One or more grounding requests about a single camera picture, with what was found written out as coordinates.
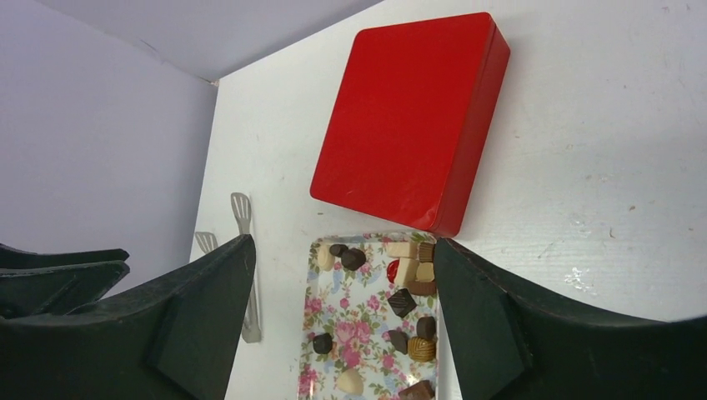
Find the brown cube chocolate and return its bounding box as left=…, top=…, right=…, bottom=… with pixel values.
left=399, top=380, right=435, bottom=400

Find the caramel ridged chocolate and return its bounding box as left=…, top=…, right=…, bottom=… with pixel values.
left=407, top=337, right=437, bottom=363

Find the red box lid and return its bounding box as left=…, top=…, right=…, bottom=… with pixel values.
left=310, top=12, right=510, bottom=237

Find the beige round chocolate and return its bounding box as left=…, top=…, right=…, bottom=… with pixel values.
left=335, top=367, right=364, bottom=396

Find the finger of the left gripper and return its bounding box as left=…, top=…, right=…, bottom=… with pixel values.
left=1, top=243, right=129, bottom=269
left=1, top=261, right=130, bottom=319

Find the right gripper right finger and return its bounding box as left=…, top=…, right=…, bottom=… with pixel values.
left=434, top=238, right=706, bottom=399

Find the floral serving tray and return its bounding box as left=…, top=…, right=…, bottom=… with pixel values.
left=297, top=232, right=440, bottom=399

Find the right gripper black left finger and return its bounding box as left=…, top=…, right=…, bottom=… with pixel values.
left=1, top=234, right=256, bottom=399

